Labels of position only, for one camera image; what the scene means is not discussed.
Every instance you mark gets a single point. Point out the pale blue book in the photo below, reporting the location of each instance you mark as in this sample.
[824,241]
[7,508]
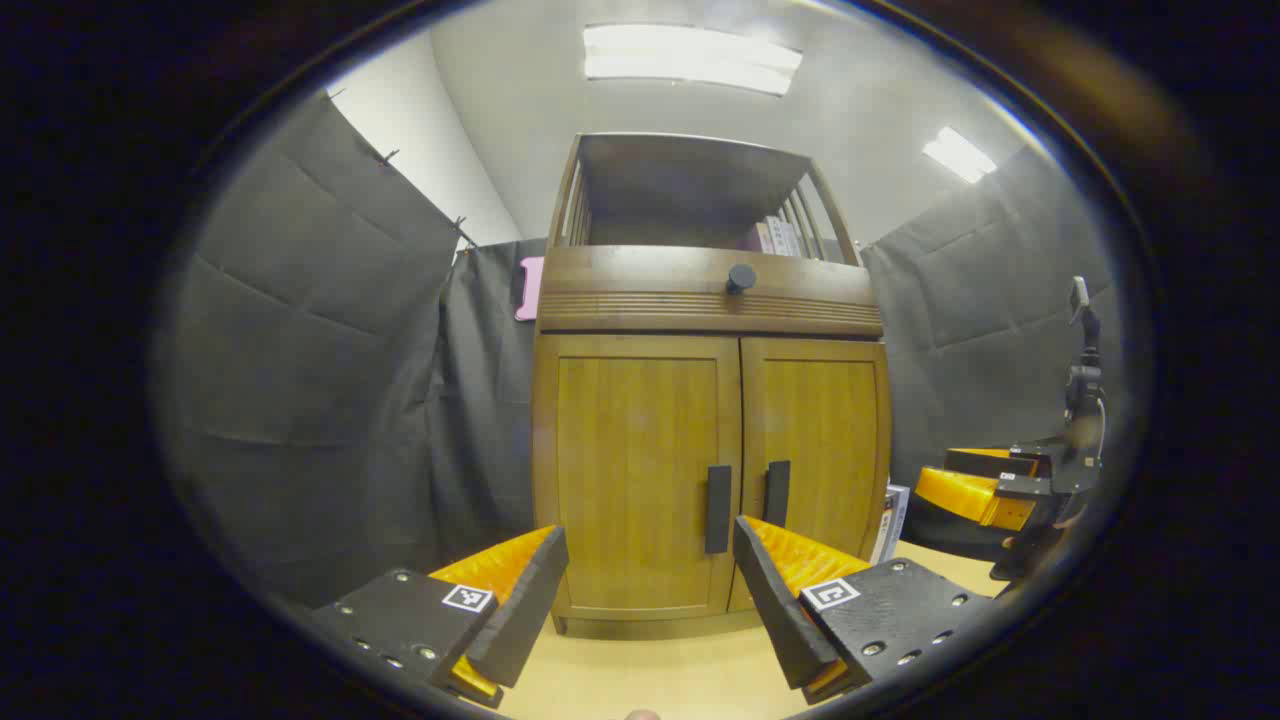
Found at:
[893,520]

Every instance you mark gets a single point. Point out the small rectangular ceiling light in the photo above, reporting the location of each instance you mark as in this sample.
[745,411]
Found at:
[958,154]

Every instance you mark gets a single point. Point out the wooden cabinet door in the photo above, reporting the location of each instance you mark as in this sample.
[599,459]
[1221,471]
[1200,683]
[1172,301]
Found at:
[830,430]
[630,460]

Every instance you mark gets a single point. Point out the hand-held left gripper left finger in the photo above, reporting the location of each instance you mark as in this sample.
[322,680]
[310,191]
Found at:
[530,600]

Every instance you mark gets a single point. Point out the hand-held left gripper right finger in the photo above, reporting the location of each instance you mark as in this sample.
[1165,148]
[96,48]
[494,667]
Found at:
[775,600]

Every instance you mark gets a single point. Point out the wooden double-door shoe cabinet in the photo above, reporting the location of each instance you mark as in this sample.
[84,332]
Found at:
[650,285]

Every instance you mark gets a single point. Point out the large rectangular ceiling light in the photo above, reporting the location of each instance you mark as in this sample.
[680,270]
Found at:
[690,58]

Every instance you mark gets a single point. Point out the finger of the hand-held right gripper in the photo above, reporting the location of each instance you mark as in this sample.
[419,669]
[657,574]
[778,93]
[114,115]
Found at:
[990,461]
[960,495]

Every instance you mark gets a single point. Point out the black backdrop cloth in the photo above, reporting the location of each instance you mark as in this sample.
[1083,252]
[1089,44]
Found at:
[300,350]

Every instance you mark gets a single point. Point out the black round cabinet knob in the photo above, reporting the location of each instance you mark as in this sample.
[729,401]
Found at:
[741,277]

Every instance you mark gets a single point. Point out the row of books on shelf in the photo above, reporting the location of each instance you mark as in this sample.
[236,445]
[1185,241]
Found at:
[778,237]

